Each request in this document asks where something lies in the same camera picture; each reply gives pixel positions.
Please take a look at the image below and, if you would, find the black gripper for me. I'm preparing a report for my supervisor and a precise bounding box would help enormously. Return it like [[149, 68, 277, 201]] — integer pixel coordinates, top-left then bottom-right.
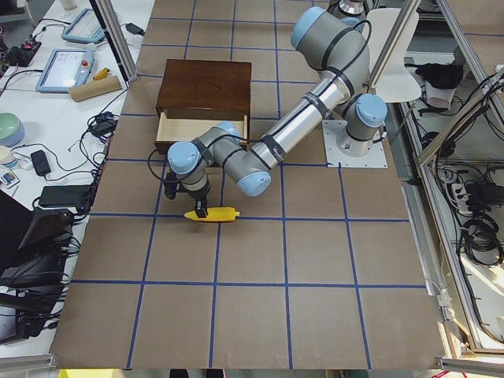
[[193, 194, 208, 219]]

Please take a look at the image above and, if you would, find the yellow toy corn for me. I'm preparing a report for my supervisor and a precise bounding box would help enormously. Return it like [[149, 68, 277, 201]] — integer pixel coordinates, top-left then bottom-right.
[[184, 206, 240, 223]]

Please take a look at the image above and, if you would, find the light wooden drawer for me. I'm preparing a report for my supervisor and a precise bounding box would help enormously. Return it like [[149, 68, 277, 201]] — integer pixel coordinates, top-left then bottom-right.
[[154, 108, 250, 154]]

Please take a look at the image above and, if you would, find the dark wooden drawer cabinet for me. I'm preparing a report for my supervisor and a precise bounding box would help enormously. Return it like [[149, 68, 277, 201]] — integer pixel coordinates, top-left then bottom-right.
[[154, 58, 253, 157]]

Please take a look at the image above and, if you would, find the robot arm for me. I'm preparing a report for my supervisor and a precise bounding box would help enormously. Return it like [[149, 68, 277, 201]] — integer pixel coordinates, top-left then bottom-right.
[[163, 6, 387, 220]]

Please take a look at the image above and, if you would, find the black power adapter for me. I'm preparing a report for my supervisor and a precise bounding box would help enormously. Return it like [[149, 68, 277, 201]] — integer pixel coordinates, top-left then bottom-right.
[[39, 185, 90, 208]]

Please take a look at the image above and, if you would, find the cardboard tube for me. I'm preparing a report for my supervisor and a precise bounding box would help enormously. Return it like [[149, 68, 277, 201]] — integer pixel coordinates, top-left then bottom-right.
[[69, 76, 122, 102]]

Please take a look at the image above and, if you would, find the small remote control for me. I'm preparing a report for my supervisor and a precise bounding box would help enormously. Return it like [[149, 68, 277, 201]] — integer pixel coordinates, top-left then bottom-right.
[[0, 170, 20, 189]]

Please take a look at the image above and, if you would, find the blue teach pendant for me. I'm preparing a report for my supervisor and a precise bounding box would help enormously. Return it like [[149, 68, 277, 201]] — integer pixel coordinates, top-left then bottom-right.
[[61, 8, 105, 44], [35, 49, 95, 93]]

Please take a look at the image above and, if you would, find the white paper cup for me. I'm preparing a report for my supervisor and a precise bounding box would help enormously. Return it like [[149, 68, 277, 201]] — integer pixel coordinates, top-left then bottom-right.
[[0, 145, 18, 169]]

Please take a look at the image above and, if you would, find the green bowl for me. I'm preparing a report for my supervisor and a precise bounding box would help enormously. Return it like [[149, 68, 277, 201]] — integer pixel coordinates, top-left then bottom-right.
[[0, 113, 25, 147]]

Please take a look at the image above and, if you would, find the white chair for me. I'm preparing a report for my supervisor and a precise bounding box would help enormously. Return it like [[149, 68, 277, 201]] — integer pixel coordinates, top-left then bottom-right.
[[367, 8, 421, 102]]

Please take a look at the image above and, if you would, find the white power strip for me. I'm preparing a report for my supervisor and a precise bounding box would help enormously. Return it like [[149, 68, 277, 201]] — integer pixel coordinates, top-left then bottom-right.
[[444, 172, 472, 217]]

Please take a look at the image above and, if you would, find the black cloth bundle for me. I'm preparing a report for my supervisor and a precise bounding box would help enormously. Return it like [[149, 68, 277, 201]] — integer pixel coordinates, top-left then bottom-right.
[[415, 63, 464, 89]]

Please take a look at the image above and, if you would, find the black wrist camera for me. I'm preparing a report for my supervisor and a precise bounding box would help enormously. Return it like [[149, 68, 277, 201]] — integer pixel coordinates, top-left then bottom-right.
[[163, 170, 180, 200]]

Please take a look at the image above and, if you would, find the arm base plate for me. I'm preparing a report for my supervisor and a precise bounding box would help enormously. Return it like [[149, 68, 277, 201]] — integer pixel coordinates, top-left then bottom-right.
[[322, 120, 387, 169]]

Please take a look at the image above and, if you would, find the aluminium frame post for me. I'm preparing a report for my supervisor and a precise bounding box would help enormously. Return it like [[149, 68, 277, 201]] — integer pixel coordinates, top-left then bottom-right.
[[89, 0, 138, 83]]

